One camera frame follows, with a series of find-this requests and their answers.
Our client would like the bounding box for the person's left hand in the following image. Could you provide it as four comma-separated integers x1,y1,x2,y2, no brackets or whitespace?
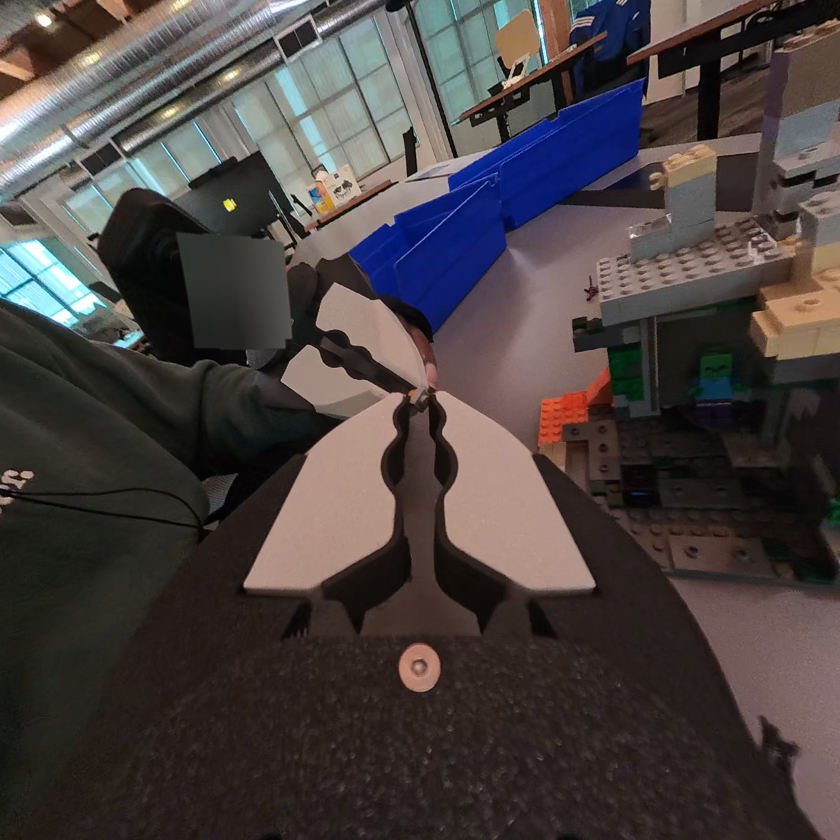
377,295,439,391

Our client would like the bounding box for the person's dark green hoodie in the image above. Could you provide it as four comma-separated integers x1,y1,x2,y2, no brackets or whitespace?
0,298,342,840

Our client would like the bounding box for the black monitor screen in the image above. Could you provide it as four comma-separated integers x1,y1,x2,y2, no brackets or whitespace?
174,152,296,240

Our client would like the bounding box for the blue jacket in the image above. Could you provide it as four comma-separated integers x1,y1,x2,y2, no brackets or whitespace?
570,0,652,99

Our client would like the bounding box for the silver air duct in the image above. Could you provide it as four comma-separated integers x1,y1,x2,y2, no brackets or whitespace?
0,0,395,191

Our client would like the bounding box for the green zombie toy minifigure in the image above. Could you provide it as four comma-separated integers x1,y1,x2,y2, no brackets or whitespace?
689,351,746,427

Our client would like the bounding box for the toy brick building model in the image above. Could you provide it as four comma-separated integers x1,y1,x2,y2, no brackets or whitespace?
538,29,840,586

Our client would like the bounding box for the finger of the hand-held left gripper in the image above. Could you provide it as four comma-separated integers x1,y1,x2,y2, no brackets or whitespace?
315,282,429,395
280,346,389,417

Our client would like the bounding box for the person's left forearm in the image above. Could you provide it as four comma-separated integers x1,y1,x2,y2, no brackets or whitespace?
190,357,342,460

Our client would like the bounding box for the white printed carton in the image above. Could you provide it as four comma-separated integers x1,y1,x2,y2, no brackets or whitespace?
307,167,358,212

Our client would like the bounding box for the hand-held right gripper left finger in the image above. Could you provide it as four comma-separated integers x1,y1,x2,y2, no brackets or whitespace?
243,392,413,636

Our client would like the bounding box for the black cord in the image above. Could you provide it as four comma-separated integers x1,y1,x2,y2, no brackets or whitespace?
0,489,201,529

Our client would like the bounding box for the grey desk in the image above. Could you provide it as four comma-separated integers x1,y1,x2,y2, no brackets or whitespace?
289,134,840,788

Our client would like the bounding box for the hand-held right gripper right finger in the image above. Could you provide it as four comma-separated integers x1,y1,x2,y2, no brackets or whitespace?
428,390,598,636

